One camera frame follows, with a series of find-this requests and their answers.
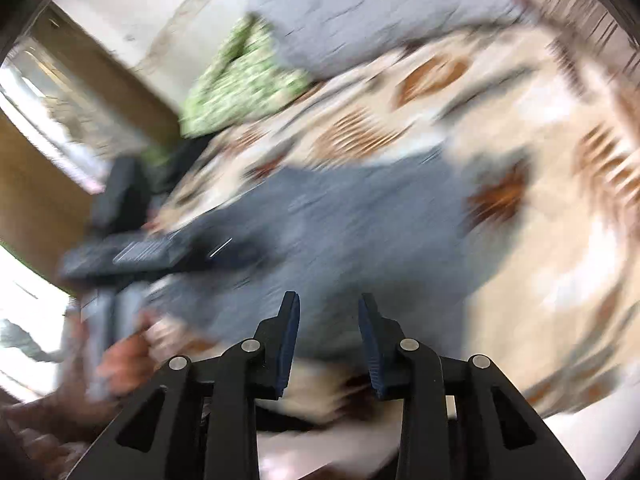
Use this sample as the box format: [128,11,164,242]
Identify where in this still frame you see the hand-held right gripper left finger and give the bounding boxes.
[65,291,301,480]

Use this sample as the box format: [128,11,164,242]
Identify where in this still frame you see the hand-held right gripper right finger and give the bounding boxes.
[357,293,586,480]

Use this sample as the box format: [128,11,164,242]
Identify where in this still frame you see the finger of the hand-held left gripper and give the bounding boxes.
[170,212,273,281]

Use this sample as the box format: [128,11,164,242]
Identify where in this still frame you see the blue-grey denim pants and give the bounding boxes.
[145,152,481,361]

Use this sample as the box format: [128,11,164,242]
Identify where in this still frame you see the person's left forearm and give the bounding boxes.
[0,355,123,480]

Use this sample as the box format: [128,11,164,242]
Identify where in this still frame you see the person's left hand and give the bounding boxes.
[95,309,170,402]

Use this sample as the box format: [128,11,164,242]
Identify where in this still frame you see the frosted glass window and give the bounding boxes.
[0,42,118,193]

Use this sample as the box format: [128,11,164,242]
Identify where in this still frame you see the green checkered blanket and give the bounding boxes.
[179,14,313,138]

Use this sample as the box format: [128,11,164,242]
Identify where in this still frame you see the leaf print blanket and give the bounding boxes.
[150,25,640,417]

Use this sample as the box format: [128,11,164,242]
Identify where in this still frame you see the grey quilted pillow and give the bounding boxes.
[247,0,531,81]

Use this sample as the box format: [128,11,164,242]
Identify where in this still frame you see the striped floral bolster pillow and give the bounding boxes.
[492,0,640,126]

